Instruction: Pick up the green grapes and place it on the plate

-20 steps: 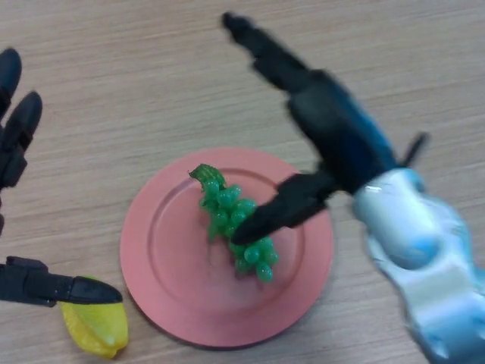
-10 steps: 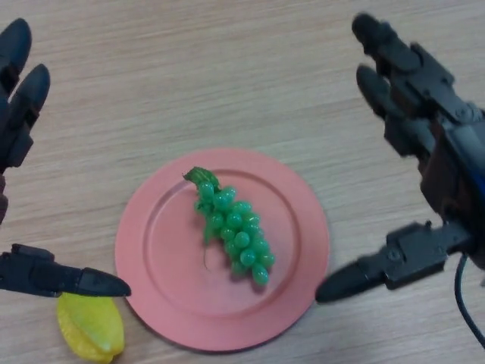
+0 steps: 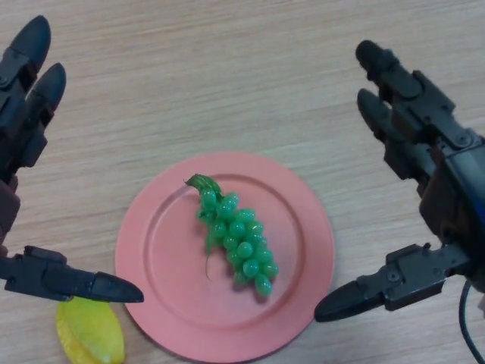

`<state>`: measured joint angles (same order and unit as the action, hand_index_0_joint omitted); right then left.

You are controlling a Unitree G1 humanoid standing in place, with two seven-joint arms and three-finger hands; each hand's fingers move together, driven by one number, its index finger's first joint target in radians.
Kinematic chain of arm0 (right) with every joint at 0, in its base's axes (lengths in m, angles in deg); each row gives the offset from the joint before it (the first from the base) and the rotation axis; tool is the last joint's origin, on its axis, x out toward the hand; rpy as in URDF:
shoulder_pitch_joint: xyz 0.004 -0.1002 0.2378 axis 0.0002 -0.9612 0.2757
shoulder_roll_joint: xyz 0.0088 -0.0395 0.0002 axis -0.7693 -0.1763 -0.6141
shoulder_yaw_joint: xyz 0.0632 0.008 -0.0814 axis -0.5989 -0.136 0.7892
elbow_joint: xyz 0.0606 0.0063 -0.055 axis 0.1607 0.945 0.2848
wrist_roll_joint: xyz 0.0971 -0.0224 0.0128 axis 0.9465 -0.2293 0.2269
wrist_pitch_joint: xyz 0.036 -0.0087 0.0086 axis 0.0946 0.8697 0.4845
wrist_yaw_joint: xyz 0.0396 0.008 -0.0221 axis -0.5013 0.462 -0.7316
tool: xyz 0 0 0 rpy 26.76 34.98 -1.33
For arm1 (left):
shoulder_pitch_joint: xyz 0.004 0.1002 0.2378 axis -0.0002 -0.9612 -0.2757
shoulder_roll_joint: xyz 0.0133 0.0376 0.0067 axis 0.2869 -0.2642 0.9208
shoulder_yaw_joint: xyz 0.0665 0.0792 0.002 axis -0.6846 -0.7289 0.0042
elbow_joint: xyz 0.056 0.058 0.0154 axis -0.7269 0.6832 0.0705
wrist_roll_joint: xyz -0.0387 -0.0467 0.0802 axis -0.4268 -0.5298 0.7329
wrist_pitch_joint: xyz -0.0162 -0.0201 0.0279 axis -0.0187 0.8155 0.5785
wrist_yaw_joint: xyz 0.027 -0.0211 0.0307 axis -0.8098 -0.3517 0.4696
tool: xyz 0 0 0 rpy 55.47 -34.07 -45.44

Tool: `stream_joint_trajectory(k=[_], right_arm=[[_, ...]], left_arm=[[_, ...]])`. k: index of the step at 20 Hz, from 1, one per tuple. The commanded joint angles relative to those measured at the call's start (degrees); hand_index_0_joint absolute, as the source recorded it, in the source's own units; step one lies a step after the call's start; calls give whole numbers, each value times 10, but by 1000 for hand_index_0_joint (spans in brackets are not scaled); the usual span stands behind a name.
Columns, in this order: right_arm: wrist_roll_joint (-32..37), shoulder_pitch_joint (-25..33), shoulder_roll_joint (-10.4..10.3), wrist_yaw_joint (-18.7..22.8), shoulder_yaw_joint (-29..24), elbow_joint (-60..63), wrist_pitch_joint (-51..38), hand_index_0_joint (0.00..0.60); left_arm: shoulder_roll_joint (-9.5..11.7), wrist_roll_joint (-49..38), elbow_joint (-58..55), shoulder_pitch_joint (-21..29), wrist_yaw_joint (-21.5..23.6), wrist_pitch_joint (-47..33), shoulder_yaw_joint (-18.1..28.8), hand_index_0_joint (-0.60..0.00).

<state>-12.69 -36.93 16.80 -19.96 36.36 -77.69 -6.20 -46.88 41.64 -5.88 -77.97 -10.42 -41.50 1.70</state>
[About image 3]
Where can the yellow starfruit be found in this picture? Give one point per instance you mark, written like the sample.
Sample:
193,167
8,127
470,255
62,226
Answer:
91,333

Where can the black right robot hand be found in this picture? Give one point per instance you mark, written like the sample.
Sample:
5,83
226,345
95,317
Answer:
454,189

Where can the green plastic grape bunch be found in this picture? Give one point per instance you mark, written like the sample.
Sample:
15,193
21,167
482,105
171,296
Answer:
242,239

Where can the pink round plate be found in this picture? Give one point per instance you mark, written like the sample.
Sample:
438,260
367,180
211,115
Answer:
223,303

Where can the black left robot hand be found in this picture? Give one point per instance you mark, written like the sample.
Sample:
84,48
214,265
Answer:
22,125

